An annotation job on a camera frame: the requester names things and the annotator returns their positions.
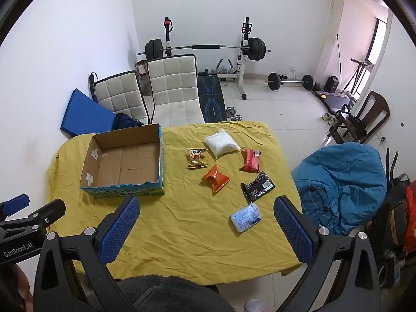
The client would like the pale blue tissue packet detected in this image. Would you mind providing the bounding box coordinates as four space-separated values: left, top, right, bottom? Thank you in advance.
230 202 261 233

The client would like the red snack packet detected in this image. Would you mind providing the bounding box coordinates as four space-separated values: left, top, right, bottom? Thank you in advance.
239 149 262 173

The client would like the person's dark fleece clothing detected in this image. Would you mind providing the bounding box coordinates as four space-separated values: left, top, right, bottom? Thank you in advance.
115 275 235 312

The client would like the yellow tablecloth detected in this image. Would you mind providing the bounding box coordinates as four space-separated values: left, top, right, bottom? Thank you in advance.
47 121 304 287

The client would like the dark wooden chair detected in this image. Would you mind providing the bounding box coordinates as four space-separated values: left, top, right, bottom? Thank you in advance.
328 91 391 145

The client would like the black snack packet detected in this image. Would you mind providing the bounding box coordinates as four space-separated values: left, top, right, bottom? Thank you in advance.
240 172 276 204

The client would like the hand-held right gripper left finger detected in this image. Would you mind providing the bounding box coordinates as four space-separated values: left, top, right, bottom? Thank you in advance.
32 196 141 312

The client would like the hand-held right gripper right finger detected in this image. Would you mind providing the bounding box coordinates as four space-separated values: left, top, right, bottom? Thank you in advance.
274 196 381 312

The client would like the white cotton-filled plastic bag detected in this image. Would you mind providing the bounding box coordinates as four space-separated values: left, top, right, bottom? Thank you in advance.
203 129 241 160

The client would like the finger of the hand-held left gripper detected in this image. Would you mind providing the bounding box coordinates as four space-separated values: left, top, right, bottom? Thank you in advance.
0 194 30 217
28 198 66 231

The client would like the black treadmill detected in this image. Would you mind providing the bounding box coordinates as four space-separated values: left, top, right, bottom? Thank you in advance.
314 89 358 114

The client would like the person's left hand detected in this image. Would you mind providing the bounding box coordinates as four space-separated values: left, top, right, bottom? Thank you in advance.
10 265 35 312

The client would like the printed cardboard box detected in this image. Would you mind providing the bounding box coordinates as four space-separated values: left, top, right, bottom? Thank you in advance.
80 123 166 198

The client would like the dark blue cloth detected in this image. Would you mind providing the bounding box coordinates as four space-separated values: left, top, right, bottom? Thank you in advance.
112 113 145 131

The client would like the racked barbell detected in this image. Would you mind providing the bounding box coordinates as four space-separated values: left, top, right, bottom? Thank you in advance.
136 38 272 62

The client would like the red bag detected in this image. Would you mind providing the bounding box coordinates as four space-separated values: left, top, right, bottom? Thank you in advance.
403 180 416 254

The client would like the short black barbell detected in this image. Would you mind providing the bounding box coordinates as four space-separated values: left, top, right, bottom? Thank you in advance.
265 72 314 91

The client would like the blue duvet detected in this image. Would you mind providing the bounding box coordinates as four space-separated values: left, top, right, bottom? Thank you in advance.
291 142 388 235

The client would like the orange snack packet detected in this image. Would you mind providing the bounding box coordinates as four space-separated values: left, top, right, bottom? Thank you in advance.
200 165 231 195

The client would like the small white quilted chair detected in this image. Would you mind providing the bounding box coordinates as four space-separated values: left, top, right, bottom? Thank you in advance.
88 70 150 126

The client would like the large white quilted chair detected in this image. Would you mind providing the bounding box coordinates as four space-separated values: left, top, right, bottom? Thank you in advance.
147 55 205 127

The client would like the brown stool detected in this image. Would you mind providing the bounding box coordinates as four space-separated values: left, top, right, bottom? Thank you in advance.
135 59 150 96

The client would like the yellow cartoon snack packet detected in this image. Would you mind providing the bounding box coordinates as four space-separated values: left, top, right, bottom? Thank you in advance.
186 148 209 170

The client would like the blue foam mat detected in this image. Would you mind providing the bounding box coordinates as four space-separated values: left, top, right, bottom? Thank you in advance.
60 88 116 136

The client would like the black blue exercise mat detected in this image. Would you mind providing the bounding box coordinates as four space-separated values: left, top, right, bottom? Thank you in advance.
197 71 226 123

